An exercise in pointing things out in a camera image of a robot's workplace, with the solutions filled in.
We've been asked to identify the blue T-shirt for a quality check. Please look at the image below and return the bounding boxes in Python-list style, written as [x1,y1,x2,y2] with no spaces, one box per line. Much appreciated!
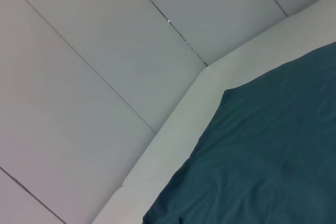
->
[142,41,336,224]

